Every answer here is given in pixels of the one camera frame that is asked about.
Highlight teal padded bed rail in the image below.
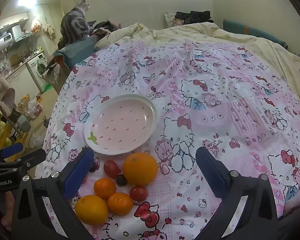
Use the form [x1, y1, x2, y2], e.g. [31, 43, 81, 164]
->
[223, 19, 288, 49]
[54, 36, 101, 68]

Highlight yellow furniture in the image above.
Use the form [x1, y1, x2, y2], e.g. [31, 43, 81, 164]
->
[0, 110, 28, 161]

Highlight red cherry tomato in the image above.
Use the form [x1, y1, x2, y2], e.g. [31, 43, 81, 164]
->
[104, 160, 121, 179]
[129, 185, 149, 202]

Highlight hanging orange plastic bag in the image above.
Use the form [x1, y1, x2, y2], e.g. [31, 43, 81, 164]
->
[31, 17, 44, 34]

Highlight white red plastic bag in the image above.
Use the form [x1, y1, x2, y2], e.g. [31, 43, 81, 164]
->
[27, 99, 44, 119]

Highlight pink fluffy garment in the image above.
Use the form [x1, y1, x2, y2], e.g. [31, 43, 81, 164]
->
[0, 72, 16, 114]

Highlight thin hoop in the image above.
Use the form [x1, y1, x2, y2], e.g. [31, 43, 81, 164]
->
[27, 119, 49, 151]

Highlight white wall cabinets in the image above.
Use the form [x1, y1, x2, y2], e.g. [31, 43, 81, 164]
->
[0, 11, 29, 30]

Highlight pink strawberry print plate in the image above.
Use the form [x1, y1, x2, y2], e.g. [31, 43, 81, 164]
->
[84, 94, 158, 155]

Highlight white base cabinet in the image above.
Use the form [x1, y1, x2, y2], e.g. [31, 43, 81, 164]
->
[5, 65, 40, 101]

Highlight pile of dark clothes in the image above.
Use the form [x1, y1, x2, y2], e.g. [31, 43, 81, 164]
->
[175, 10, 214, 24]

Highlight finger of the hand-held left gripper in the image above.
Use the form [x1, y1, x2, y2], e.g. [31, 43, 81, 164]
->
[5, 148, 47, 173]
[0, 142, 24, 164]

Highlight patterned draped cloth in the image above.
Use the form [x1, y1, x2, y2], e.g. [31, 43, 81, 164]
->
[43, 62, 63, 84]

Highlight silver range hood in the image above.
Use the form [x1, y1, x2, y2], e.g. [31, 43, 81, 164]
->
[7, 25, 33, 42]

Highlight medium orange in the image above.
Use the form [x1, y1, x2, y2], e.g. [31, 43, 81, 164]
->
[74, 195, 109, 226]

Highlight white washing machine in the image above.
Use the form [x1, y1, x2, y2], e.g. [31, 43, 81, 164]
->
[26, 52, 49, 93]

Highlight grey box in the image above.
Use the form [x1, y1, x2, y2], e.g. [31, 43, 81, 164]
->
[17, 115, 31, 133]

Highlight printed pillow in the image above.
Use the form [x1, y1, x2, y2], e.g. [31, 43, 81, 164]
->
[164, 12, 181, 27]

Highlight dark clothing heap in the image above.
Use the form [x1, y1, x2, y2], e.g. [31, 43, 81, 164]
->
[93, 20, 121, 35]

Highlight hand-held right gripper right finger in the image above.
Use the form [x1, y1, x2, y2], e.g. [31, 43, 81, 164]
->
[195, 146, 279, 240]

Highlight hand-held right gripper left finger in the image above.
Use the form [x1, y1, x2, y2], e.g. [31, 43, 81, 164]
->
[12, 147, 95, 240]

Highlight pink cartoon cat printed blanket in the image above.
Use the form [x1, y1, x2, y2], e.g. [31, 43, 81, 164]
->
[35, 38, 300, 240]

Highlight large orange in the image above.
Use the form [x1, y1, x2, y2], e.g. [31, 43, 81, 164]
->
[122, 153, 158, 186]

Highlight hanging beige cloth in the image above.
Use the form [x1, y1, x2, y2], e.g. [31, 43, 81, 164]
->
[44, 24, 56, 39]

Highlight white water heater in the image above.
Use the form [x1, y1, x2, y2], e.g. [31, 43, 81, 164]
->
[0, 34, 18, 56]

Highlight grey tabby cat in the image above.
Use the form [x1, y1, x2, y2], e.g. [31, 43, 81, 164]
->
[60, 0, 92, 46]

